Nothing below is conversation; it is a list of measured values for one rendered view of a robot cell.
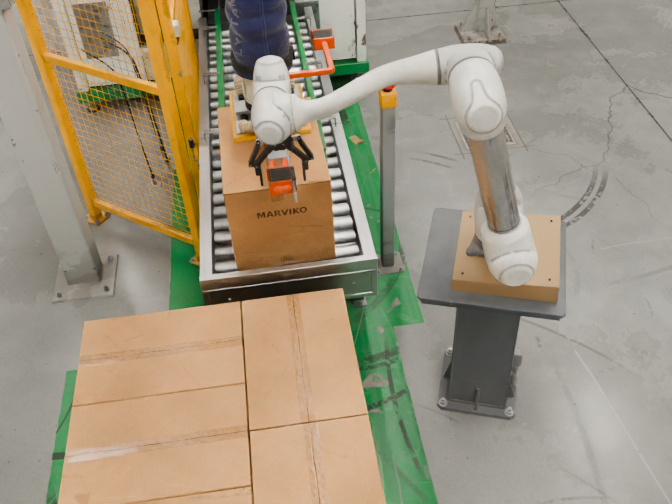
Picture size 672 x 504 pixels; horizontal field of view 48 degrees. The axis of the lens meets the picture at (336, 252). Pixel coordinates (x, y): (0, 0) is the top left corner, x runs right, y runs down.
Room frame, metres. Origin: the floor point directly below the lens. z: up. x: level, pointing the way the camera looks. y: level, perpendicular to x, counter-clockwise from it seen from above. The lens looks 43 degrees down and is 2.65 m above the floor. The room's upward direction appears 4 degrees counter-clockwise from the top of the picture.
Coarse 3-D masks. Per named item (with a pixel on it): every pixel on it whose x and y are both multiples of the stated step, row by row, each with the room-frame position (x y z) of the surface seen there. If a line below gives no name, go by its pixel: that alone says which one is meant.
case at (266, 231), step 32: (224, 128) 2.63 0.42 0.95; (224, 160) 2.40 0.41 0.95; (320, 160) 2.36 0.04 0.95; (224, 192) 2.20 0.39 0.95; (256, 192) 2.20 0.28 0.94; (320, 192) 2.23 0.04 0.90; (256, 224) 2.20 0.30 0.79; (288, 224) 2.22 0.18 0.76; (320, 224) 2.23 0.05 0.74; (256, 256) 2.20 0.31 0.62; (288, 256) 2.21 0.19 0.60; (320, 256) 2.23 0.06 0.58
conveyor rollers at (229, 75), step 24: (288, 24) 4.35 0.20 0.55; (216, 96) 3.57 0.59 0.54; (216, 120) 3.32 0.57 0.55; (216, 144) 3.12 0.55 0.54; (216, 168) 2.94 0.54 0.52; (336, 168) 2.85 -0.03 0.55; (216, 192) 2.76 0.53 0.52; (216, 216) 2.58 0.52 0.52; (336, 216) 2.54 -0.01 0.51; (216, 240) 2.41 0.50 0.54; (336, 240) 2.36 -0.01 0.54; (216, 264) 2.25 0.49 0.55
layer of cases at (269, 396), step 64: (128, 320) 1.97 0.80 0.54; (192, 320) 1.95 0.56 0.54; (256, 320) 1.93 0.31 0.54; (320, 320) 1.91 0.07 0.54; (128, 384) 1.67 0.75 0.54; (192, 384) 1.65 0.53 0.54; (256, 384) 1.63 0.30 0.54; (320, 384) 1.61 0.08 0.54; (128, 448) 1.40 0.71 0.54; (192, 448) 1.39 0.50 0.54; (256, 448) 1.37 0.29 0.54; (320, 448) 1.36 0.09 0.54
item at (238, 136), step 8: (232, 96) 2.63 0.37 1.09; (240, 96) 2.58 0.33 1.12; (232, 104) 2.57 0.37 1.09; (232, 112) 2.51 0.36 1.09; (232, 120) 2.46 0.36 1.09; (248, 120) 2.44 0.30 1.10; (232, 128) 2.41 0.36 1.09; (240, 136) 2.35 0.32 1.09; (248, 136) 2.34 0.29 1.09; (256, 136) 2.35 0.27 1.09
